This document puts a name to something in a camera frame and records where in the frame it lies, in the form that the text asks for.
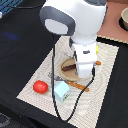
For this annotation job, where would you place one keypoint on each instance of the brown toy stove board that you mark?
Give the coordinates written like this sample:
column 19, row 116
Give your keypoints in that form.
column 111, row 28

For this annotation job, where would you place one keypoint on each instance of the fork with orange handle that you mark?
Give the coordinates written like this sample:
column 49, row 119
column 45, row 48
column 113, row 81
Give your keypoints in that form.
column 74, row 84

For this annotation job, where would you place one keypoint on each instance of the red toy tomato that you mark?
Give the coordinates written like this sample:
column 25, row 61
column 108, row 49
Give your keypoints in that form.
column 40, row 87

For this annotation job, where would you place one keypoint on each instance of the light blue carton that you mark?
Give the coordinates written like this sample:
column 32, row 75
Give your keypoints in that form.
column 61, row 91

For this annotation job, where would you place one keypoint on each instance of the beige woven placemat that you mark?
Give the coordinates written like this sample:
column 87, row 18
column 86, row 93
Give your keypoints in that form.
column 89, row 105

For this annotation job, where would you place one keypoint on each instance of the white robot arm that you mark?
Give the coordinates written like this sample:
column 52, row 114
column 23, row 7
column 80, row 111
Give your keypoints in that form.
column 80, row 20

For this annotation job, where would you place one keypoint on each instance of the brown toy sausage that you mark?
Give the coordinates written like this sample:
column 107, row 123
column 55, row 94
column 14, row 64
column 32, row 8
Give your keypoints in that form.
column 70, row 67

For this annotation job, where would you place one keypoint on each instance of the blue wire basket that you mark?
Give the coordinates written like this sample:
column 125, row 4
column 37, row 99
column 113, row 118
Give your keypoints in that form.
column 6, row 5

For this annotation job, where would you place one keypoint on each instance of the beige round plate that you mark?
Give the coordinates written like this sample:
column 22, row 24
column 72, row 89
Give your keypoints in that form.
column 71, row 74

